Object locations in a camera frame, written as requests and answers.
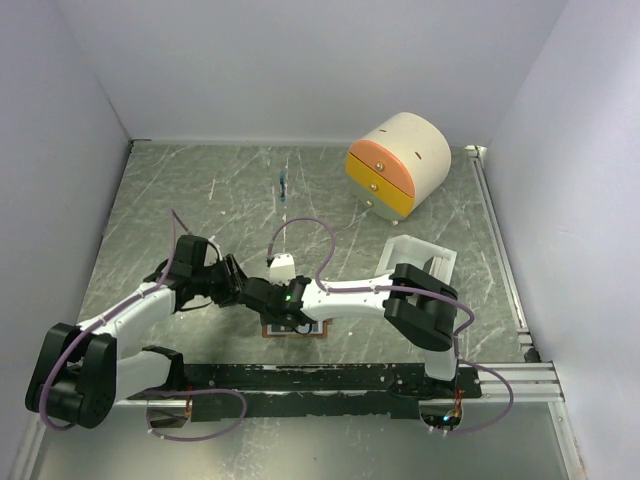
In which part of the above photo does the blue mark on table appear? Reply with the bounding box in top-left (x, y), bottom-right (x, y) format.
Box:
top-left (279, 170), bottom-right (287, 203)

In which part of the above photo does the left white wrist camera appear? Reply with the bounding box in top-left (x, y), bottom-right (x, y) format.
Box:
top-left (207, 237), bottom-right (223, 260)

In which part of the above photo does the white plastic card tray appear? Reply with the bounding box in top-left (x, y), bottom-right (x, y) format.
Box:
top-left (375, 234), bottom-right (457, 285)

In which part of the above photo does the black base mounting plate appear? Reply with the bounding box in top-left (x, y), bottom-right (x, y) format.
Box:
top-left (124, 363), bottom-right (484, 424)

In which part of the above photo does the cream mini drawer cabinet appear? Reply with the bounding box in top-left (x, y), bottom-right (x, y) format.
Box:
top-left (345, 112), bottom-right (451, 222)

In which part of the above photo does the brown leather card holder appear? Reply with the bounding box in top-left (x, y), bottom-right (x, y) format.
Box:
top-left (262, 320), bottom-right (331, 339)

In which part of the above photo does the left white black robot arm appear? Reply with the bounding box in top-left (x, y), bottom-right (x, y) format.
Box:
top-left (25, 235), bottom-right (247, 431)

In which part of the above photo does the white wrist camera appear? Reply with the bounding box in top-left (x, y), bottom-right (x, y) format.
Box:
top-left (207, 237), bottom-right (223, 260)
top-left (267, 253), bottom-right (296, 285)

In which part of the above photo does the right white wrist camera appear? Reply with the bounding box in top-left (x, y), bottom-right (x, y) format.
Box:
top-left (267, 253), bottom-right (296, 285)

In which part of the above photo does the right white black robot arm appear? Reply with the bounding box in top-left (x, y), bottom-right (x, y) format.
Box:
top-left (239, 263), bottom-right (459, 398)

